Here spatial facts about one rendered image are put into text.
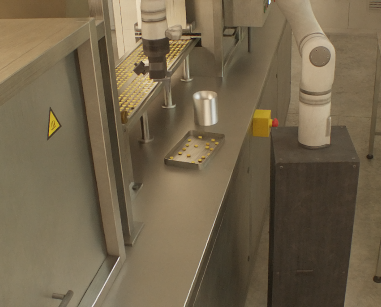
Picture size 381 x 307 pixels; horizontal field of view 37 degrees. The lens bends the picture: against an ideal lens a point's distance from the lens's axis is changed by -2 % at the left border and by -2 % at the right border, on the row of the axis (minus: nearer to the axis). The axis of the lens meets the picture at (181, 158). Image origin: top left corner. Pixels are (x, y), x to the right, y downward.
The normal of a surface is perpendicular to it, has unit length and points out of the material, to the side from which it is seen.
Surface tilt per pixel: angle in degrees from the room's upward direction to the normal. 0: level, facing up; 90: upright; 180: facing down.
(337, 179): 90
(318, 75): 92
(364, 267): 0
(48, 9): 118
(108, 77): 90
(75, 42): 90
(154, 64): 70
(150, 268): 0
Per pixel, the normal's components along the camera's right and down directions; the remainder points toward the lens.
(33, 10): -0.19, 0.83
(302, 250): -0.08, 0.48
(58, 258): 0.97, 0.07
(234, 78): -0.06, -0.88
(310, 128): -0.38, 0.45
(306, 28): 0.11, 0.66
